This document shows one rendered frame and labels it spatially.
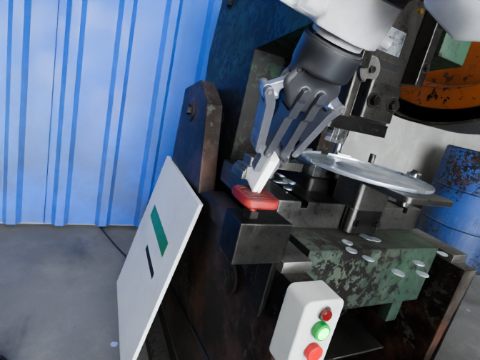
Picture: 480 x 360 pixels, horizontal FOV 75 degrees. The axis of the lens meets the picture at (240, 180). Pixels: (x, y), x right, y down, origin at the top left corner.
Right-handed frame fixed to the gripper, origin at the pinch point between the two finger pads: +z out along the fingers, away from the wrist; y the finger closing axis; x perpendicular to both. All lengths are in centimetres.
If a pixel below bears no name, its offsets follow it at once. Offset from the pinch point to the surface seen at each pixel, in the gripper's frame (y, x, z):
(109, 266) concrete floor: -9, 53, 111
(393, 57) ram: 35.1, 24.0, -16.7
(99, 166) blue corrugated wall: -15, 104, 96
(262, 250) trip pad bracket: 1.9, -7.8, 9.8
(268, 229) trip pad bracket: 2.1, -6.2, 6.6
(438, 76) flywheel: 70, 37, -14
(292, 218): 15.0, 2.4, 14.0
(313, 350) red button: 8.2, -21.6, 15.4
